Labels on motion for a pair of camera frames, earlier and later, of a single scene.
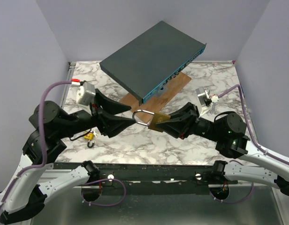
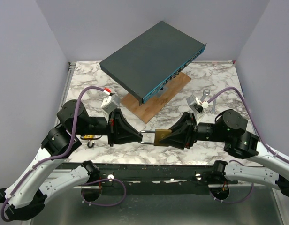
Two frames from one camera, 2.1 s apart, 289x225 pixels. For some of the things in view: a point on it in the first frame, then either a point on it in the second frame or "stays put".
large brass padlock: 156,117 → 159,134
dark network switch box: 145,64 stays put
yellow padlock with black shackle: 89,136 stays put
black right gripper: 182,122 → 183,131
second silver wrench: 213,111 stays put
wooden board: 145,111 stays put
